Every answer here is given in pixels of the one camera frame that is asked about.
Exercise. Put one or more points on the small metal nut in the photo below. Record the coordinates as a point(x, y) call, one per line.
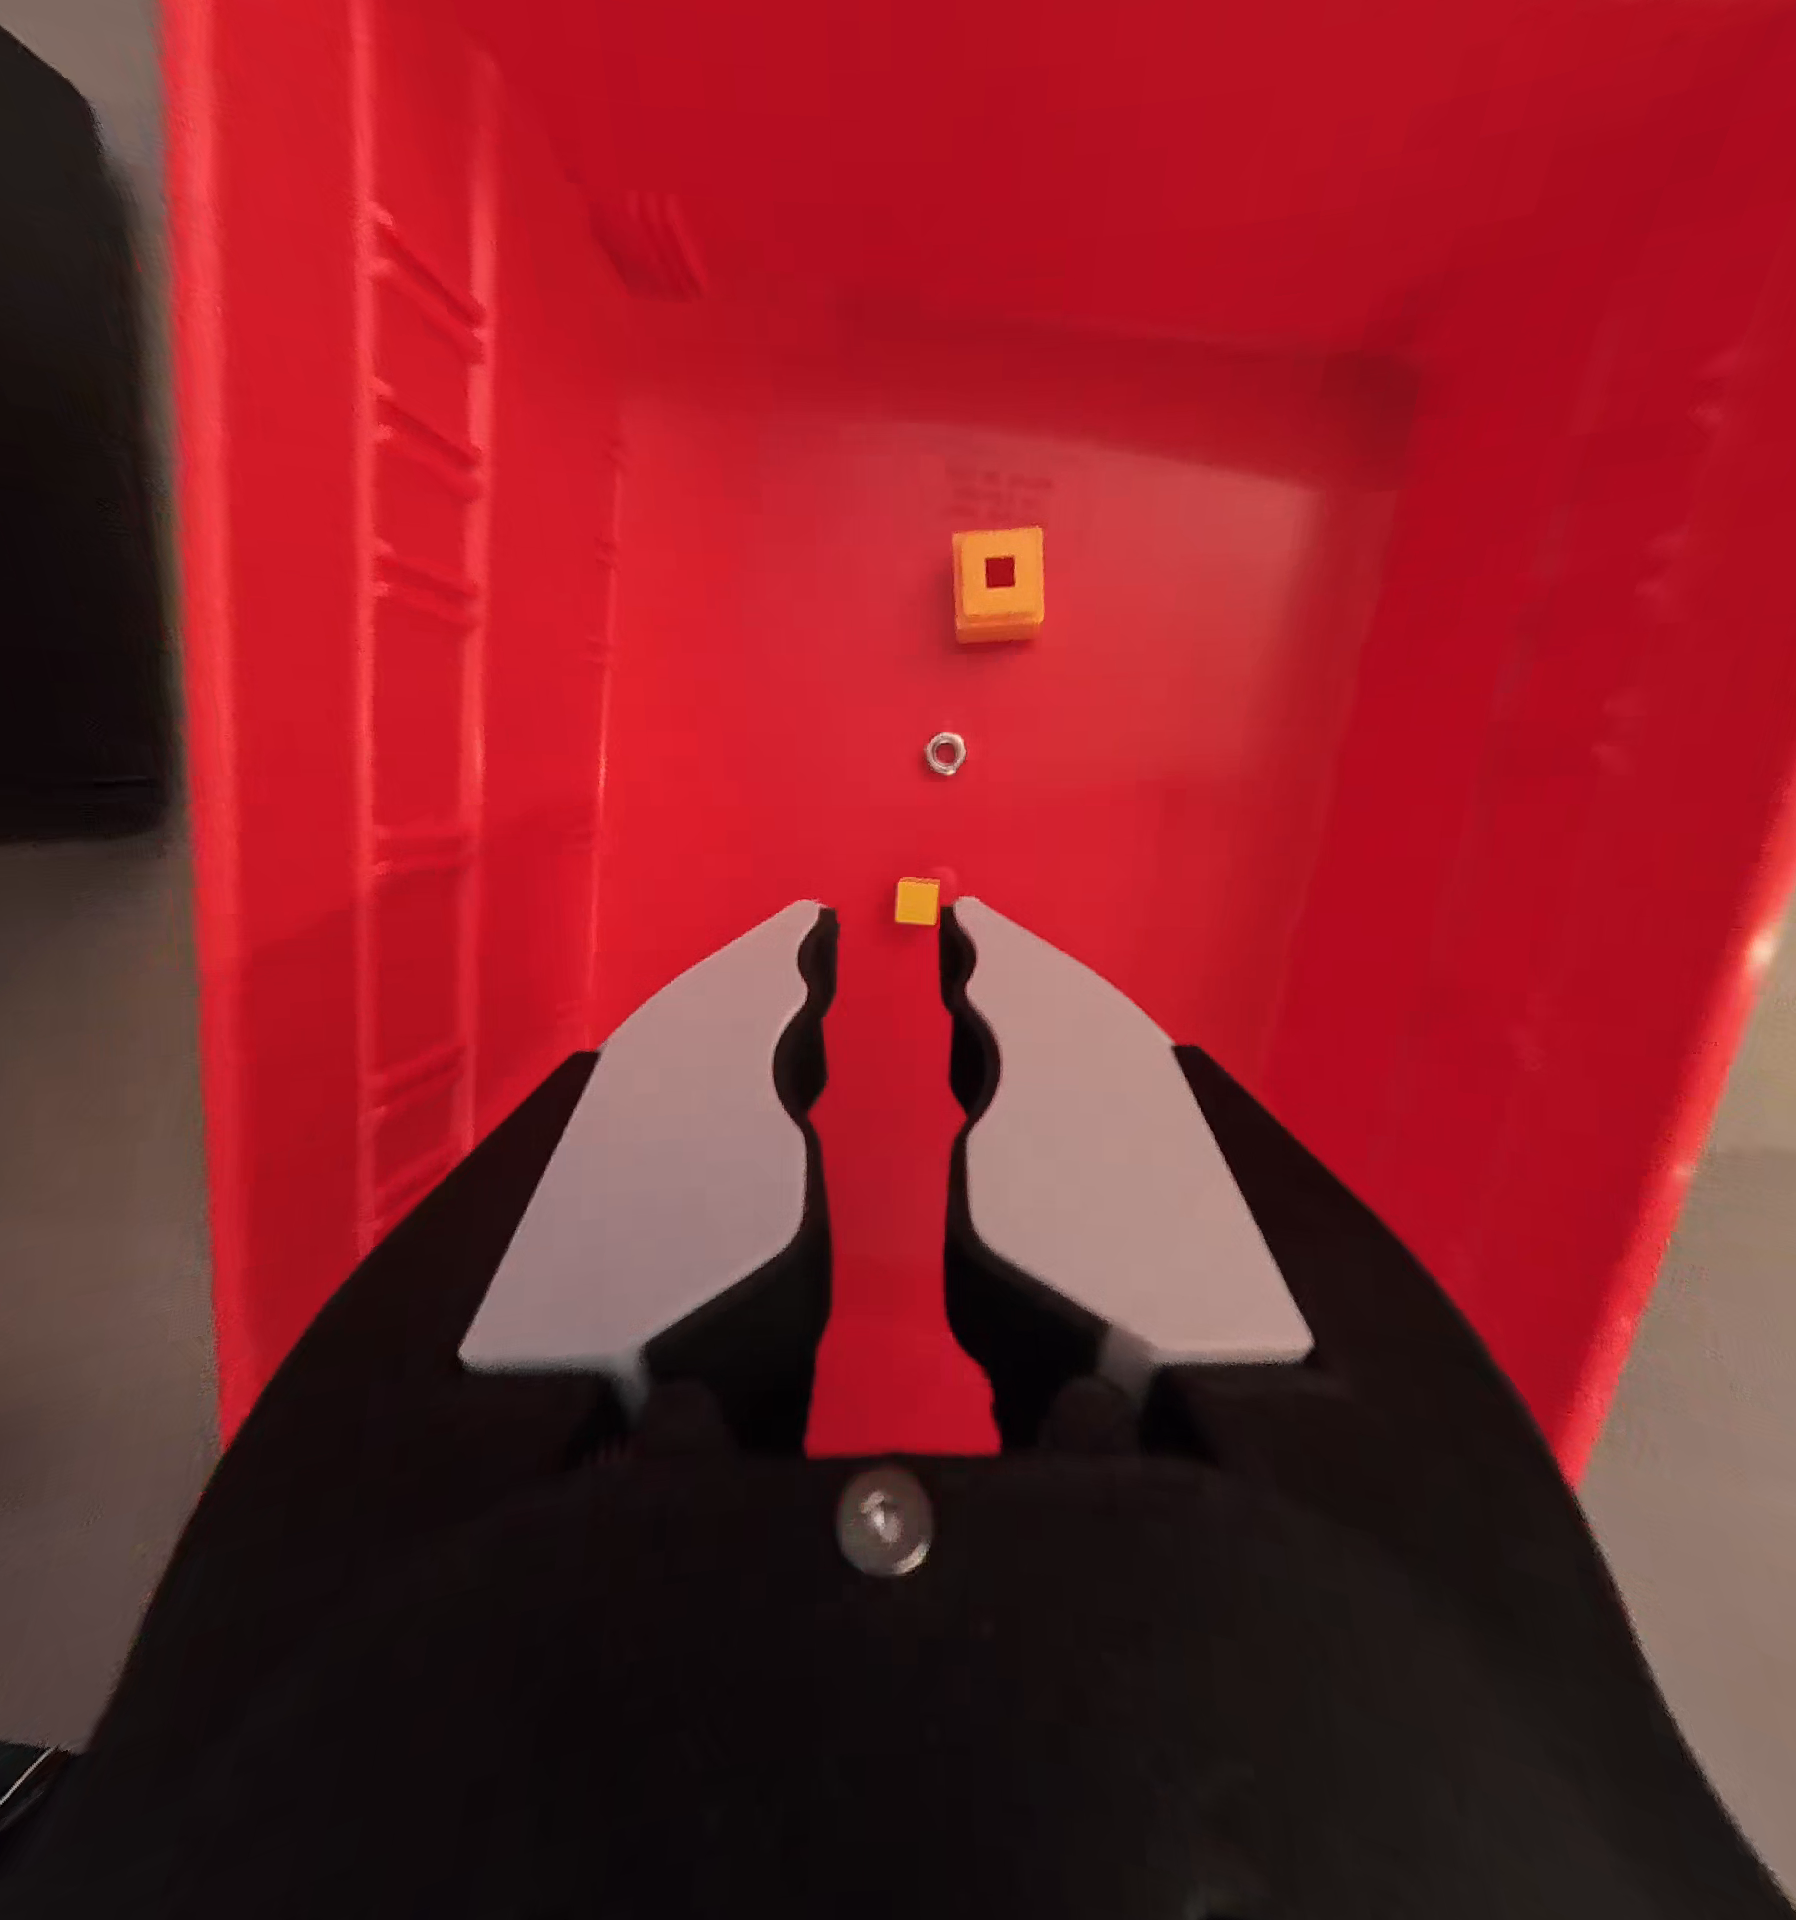
point(931, 748)

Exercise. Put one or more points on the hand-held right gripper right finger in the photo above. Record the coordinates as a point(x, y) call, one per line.
point(1139, 1201)

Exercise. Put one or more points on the yellow cube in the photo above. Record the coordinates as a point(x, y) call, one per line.
point(916, 900)

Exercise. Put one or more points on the red plastic bin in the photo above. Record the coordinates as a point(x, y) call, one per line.
point(1139, 301)

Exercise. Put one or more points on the orange cube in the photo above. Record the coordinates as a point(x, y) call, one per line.
point(998, 615)

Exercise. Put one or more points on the black drawer cabinet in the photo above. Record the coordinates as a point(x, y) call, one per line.
point(44, 452)

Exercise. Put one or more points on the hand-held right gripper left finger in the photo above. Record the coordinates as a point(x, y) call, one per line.
point(645, 1201)

